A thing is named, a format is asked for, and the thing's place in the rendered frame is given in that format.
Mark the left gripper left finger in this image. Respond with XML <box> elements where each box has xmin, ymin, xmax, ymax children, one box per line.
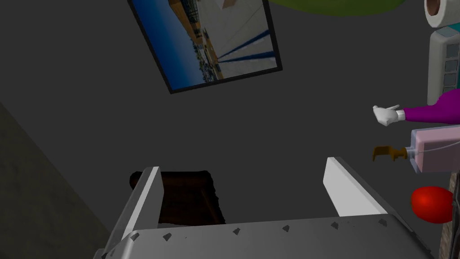
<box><xmin>103</xmin><ymin>166</ymin><xmax>164</xmax><ymax>255</ymax></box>

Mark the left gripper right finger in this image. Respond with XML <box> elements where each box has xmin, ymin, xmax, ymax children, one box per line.
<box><xmin>323</xmin><ymin>156</ymin><xmax>397</xmax><ymax>218</ymax></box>

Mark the dark brown furniture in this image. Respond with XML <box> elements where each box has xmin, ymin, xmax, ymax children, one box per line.
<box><xmin>129</xmin><ymin>170</ymin><xmax>226</xmax><ymax>227</ymax></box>

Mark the red round object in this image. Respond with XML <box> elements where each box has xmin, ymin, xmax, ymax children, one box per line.
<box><xmin>411</xmin><ymin>186</ymin><xmax>454</xmax><ymax>224</ymax></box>

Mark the pink soap dispenser bottle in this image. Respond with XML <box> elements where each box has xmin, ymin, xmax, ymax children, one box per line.
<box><xmin>372</xmin><ymin>125</ymin><xmax>460</xmax><ymax>174</ymax></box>

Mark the purple figure with white glove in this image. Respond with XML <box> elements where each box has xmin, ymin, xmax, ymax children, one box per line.
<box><xmin>372</xmin><ymin>89</ymin><xmax>460</xmax><ymax>127</ymax></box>

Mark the white and grey appliance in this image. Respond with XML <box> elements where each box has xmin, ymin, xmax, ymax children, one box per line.
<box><xmin>427</xmin><ymin>26</ymin><xmax>460</xmax><ymax>107</ymax></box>

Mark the framed picture of blue sky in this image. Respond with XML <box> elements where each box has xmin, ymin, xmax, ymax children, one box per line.
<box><xmin>127</xmin><ymin>0</ymin><xmax>283</xmax><ymax>95</ymax></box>

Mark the green round object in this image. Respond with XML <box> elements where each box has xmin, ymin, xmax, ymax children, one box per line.
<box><xmin>269</xmin><ymin>0</ymin><xmax>409</xmax><ymax>17</ymax></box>

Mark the white paper roll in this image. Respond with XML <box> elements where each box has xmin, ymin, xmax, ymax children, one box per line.
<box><xmin>424</xmin><ymin>0</ymin><xmax>460</xmax><ymax>29</ymax></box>

